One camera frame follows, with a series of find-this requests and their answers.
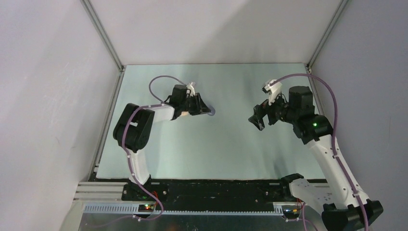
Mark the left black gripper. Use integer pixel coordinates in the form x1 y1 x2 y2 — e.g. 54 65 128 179
180 92 211 116

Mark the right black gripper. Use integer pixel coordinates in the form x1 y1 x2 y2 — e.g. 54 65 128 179
249 90 298 130

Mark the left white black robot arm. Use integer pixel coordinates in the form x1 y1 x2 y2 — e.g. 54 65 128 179
113 83 215 201

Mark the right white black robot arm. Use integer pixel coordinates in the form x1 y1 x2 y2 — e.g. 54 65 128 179
249 85 383 231

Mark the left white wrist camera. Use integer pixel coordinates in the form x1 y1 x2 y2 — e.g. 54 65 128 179
186 82 196 97

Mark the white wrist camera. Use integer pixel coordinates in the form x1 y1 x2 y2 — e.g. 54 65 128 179
262 79 282 105
186 82 196 97

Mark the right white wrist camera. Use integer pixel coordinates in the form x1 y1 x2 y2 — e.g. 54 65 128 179
262 79 282 105

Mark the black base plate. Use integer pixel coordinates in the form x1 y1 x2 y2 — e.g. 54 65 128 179
121 179 298 212

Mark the grey cable duct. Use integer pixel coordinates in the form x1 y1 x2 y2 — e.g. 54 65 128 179
83 203 283 216

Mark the right aluminium corner post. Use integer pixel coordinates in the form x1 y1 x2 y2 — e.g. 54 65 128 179
306 0 350 71

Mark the aluminium corner post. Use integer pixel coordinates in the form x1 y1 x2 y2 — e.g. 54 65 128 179
80 0 124 72
306 0 350 71

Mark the aluminium frame rail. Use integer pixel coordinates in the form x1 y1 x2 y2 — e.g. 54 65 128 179
73 181 364 205

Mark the left aluminium corner post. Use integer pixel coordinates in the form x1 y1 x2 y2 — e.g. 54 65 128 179
80 0 124 72

